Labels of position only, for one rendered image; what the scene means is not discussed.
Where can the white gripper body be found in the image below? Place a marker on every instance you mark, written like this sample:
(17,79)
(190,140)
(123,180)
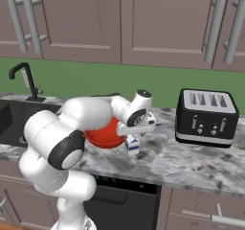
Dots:
(134,129)

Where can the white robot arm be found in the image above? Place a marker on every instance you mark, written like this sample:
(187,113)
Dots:
(79,112)

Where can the white and blue milk carton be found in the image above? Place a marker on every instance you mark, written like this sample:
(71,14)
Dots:
(132,145)

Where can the red bowl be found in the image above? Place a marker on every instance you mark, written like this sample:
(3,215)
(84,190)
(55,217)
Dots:
(103,139)

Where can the black sink basin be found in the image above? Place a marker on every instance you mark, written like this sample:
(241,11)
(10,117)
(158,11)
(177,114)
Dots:
(16,119)

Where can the black four-slot toaster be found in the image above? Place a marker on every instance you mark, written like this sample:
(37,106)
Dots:
(207,119)

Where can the black dishwasher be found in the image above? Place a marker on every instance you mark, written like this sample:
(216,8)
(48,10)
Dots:
(127,205)

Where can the mauve base cupboard drawer front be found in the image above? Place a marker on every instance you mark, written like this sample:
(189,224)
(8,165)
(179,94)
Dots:
(191,208)

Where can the black tap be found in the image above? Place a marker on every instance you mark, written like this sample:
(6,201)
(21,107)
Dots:
(30,80)

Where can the mauve base cupboard door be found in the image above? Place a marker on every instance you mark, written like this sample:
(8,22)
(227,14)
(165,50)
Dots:
(25,205)

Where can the white wall socket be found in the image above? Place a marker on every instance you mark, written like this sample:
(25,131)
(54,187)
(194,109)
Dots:
(25,77)

